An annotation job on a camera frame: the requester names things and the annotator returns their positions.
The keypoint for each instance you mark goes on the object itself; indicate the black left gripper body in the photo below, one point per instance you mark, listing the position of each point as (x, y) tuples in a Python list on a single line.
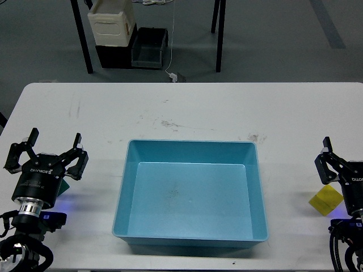
[(40, 181)]

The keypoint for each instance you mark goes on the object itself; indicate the yellow block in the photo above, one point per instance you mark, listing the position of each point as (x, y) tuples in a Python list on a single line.
[(326, 200)]

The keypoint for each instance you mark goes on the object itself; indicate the green block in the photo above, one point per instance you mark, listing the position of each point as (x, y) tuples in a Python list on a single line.
[(64, 186)]

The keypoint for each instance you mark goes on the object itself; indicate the white power adapter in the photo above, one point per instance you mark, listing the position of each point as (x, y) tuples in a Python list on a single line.
[(173, 77)]

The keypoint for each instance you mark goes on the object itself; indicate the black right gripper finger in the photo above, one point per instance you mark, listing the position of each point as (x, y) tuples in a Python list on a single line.
[(328, 164)]

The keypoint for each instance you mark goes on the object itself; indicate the dark grey open bin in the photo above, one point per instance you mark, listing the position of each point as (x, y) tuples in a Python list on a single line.
[(149, 47)]

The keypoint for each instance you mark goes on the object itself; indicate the black table leg left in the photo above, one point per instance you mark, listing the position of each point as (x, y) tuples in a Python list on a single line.
[(81, 35)]

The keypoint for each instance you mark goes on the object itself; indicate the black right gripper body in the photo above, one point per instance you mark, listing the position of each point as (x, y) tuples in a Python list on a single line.
[(351, 186)]

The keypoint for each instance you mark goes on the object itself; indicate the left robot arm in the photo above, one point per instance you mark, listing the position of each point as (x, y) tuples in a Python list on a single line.
[(22, 247)]

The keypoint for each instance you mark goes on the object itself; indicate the cream plastic crate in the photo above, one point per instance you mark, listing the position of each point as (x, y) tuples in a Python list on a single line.
[(112, 22)]

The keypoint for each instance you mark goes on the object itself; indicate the black table leg right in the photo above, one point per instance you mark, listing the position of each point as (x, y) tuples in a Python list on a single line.
[(218, 23)]

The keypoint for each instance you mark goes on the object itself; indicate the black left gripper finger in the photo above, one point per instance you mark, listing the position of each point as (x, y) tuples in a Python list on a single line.
[(74, 160), (16, 149)]

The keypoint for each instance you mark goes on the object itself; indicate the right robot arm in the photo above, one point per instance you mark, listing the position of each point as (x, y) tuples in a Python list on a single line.
[(347, 231)]

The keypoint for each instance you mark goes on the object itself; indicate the black table leg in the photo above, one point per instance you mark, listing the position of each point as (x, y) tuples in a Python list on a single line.
[(218, 23), (81, 35)]

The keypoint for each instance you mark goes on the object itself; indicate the black storage box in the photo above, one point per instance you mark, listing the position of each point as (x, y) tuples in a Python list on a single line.
[(117, 57)]

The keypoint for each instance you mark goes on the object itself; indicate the light blue plastic bin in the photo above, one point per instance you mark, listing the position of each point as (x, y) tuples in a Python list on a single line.
[(191, 193)]

